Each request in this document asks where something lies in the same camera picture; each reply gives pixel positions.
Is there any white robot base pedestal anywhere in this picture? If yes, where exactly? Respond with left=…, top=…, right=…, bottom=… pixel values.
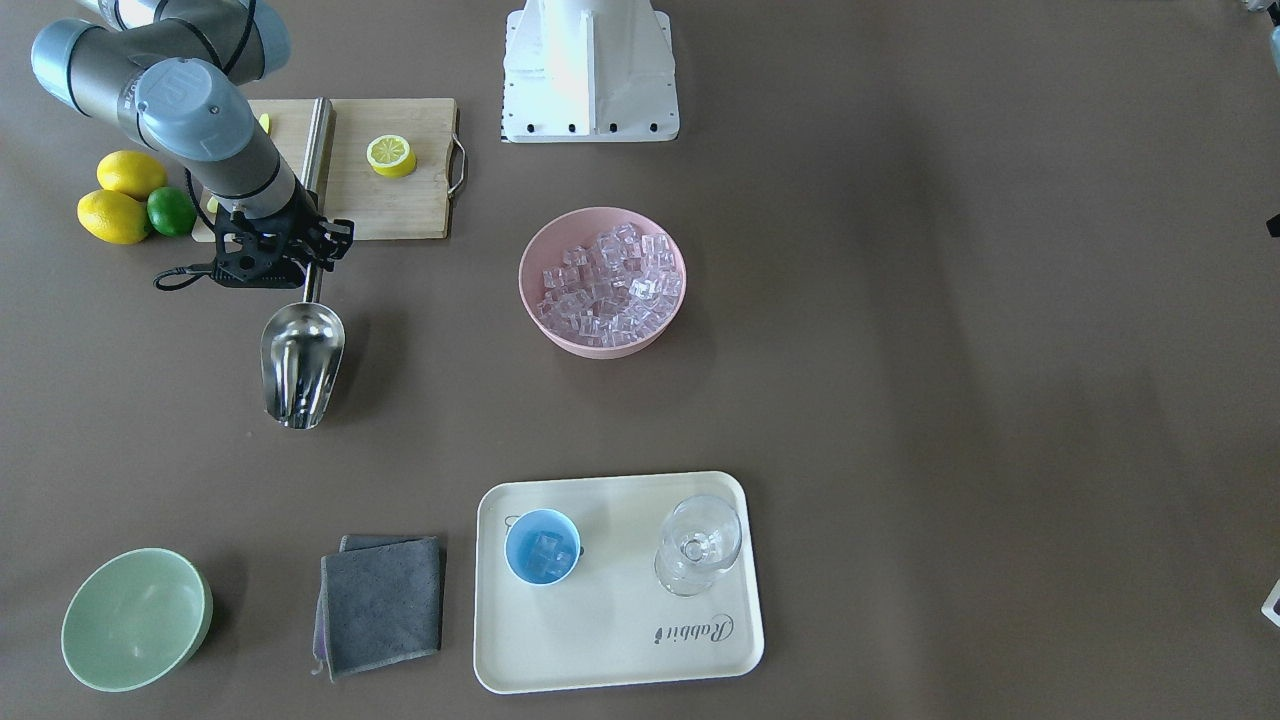
left=500, top=1, right=681, bottom=143

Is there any bamboo cutting board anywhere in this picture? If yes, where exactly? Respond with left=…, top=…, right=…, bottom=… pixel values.
left=192, top=97, right=468, bottom=243

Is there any clear wine glass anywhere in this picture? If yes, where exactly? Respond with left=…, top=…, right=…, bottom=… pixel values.
left=654, top=495, right=742, bottom=597

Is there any green bowl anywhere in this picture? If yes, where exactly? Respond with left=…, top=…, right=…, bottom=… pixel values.
left=60, top=548, right=214, bottom=693

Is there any steel muddler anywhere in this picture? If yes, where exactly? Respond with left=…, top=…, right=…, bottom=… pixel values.
left=300, top=97, right=334, bottom=208

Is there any whole yellow lemon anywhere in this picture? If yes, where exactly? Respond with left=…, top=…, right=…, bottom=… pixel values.
left=76, top=190, right=152, bottom=245
left=95, top=150, right=168, bottom=202

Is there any green lime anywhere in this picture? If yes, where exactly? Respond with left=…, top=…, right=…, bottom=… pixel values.
left=145, top=186, right=197, bottom=237

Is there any cream serving tray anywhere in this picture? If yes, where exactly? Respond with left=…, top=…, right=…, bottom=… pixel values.
left=474, top=470, right=765, bottom=694

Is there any ice cubes pile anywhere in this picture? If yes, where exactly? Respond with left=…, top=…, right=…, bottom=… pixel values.
left=532, top=222, right=686, bottom=350

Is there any steel ice scoop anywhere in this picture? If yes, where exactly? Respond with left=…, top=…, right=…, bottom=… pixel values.
left=260, top=264, right=346, bottom=430

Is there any light blue cup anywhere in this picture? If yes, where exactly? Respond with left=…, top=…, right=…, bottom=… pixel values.
left=503, top=509, right=585, bottom=587

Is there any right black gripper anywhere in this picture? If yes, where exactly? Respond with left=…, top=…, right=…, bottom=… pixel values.
left=210, top=190, right=355, bottom=290

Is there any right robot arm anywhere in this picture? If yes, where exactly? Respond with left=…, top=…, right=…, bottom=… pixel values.
left=31, top=1, right=355, bottom=290

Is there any pink bowl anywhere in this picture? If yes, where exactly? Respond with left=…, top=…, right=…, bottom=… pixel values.
left=517, top=208, right=690, bottom=360

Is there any yellow lemon half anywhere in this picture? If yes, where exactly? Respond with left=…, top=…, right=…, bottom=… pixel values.
left=365, top=135, right=417, bottom=178

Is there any grey folded cloth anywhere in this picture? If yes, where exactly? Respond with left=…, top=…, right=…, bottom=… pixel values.
left=312, top=534, right=445, bottom=682

